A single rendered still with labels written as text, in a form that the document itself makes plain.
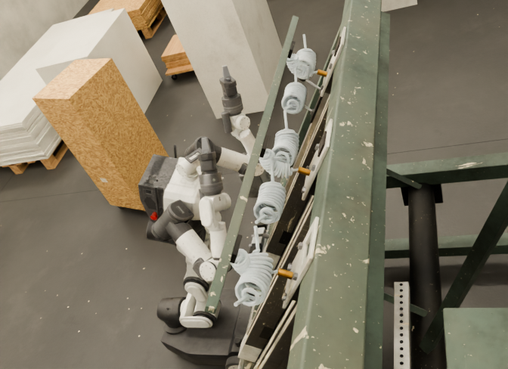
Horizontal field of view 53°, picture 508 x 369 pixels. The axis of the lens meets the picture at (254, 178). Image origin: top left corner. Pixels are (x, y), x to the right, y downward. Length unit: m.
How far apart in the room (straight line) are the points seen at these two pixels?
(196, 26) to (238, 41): 0.39
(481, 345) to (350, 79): 0.70
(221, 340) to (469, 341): 2.29
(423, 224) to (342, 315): 1.70
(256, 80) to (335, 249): 3.89
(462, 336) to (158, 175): 1.59
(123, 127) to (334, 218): 3.24
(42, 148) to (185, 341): 3.13
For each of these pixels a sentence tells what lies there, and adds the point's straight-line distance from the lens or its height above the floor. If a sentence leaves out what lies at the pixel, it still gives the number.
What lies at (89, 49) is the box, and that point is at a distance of 5.35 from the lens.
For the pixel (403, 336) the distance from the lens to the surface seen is 1.87.
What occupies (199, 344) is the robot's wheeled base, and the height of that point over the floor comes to 0.17.
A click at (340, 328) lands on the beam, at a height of 1.92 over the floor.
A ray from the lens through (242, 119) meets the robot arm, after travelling 2.28.
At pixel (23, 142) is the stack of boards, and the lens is 5.76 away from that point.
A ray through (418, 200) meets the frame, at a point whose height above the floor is 0.72.
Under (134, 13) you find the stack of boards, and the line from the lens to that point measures 7.56.
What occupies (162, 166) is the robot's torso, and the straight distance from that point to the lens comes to 2.29.
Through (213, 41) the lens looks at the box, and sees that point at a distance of 4.63.
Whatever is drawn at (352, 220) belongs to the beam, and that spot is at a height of 1.92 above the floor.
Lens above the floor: 2.64
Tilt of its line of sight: 39 degrees down
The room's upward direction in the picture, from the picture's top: 24 degrees counter-clockwise
